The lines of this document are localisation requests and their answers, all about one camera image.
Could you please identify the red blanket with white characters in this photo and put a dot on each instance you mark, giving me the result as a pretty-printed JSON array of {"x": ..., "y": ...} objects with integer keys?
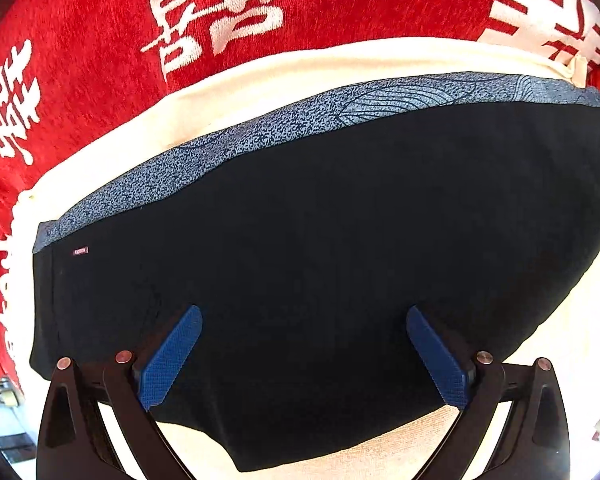
[{"x": 88, "y": 83}]

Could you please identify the black pants with blue waistband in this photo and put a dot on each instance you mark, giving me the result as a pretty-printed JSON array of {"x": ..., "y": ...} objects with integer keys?
[{"x": 320, "y": 259}]

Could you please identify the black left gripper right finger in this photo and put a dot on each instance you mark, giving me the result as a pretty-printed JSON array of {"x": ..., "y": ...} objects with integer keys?
[{"x": 534, "y": 443}]

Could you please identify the cream peach cloth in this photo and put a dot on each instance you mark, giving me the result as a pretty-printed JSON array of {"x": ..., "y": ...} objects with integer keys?
[{"x": 280, "y": 90}]

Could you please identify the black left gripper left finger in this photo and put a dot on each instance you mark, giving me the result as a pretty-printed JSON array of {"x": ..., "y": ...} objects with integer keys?
[{"x": 73, "y": 442}]

